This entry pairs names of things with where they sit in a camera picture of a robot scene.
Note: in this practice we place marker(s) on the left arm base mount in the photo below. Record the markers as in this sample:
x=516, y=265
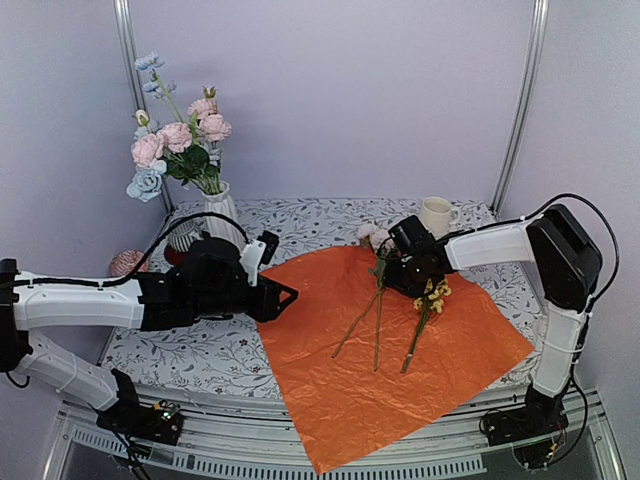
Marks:
x=160, y=423

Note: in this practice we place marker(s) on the striped black white cup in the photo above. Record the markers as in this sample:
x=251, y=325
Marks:
x=184, y=235

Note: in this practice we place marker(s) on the right aluminium frame post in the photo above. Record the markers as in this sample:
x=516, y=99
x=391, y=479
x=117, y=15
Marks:
x=533, y=56

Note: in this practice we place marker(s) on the pink patterned ball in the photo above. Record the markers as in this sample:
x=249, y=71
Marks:
x=124, y=262

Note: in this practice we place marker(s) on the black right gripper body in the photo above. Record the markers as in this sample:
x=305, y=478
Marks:
x=408, y=278

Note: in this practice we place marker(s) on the left aluminium frame post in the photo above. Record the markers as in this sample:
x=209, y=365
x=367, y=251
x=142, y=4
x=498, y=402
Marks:
x=125, y=32

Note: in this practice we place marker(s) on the pink rose flower stem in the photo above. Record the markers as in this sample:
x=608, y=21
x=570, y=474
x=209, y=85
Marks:
x=211, y=128

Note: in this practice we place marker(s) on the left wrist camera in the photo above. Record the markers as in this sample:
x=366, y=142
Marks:
x=256, y=253

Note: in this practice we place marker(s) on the white ribbed ceramic vase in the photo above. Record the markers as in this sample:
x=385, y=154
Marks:
x=222, y=203

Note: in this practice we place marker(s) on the orange tissue paper sheet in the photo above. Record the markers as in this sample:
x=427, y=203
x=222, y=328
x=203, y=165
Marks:
x=390, y=370

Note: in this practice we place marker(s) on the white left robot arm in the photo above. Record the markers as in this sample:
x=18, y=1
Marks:
x=29, y=303

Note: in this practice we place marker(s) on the aluminium frame post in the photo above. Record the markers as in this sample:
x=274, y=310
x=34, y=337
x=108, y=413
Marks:
x=125, y=32
x=533, y=56

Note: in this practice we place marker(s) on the cream ceramic mug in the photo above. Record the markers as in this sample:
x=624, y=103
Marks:
x=438, y=216

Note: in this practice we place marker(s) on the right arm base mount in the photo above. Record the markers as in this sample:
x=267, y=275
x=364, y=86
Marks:
x=541, y=421

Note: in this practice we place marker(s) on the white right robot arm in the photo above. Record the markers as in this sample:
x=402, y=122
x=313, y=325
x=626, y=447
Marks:
x=567, y=260

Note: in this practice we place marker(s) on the dark red saucer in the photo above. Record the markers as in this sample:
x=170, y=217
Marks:
x=173, y=257

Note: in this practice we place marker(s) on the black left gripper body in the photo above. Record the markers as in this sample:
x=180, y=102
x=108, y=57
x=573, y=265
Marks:
x=219, y=303

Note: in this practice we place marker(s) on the blue hydrangea flower stem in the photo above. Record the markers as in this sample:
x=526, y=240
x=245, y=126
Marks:
x=137, y=190

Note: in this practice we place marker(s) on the small blue flower stem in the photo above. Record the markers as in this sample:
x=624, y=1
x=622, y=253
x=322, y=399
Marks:
x=156, y=86

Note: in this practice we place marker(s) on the white rose flower stem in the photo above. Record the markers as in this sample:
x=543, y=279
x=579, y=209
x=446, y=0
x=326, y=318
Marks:
x=379, y=274

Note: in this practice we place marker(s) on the yellow small flower sprig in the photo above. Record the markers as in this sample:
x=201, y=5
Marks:
x=430, y=304

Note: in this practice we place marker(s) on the aluminium front rail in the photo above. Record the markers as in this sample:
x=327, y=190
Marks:
x=239, y=437

